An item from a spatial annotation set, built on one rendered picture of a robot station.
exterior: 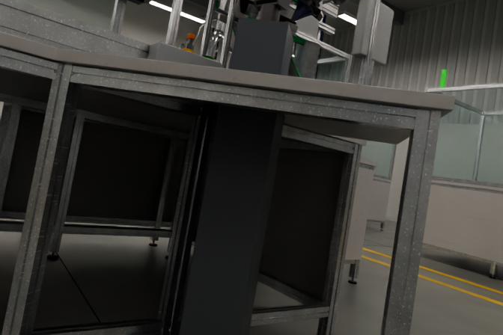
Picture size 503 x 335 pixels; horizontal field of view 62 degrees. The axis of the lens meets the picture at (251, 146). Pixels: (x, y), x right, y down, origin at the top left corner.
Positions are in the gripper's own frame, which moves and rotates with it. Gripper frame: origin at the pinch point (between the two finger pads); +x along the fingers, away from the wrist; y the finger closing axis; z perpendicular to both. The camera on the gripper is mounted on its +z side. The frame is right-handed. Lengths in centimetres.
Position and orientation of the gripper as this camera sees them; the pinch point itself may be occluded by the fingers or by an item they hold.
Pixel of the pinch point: (299, 13)
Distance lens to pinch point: 154.7
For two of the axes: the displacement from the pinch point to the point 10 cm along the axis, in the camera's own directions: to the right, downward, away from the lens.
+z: -5.9, -6.7, 4.6
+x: -6.8, 7.1, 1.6
